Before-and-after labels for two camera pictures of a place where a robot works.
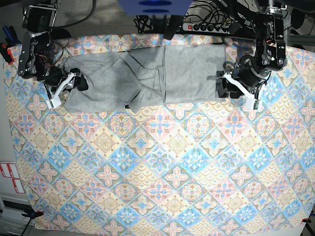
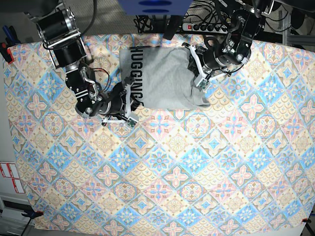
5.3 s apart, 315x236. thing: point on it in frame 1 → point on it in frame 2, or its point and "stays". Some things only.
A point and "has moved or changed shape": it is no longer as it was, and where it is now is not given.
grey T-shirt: x=146 y=75 has moved or changed shape
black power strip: x=216 y=27 stays
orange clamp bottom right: x=306 y=220 stays
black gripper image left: x=54 y=75 → x=114 y=97
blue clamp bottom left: x=31 y=214 stays
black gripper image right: x=250 y=73 → x=215 y=54
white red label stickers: x=10 y=170 stays
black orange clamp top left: x=6 y=53 stays
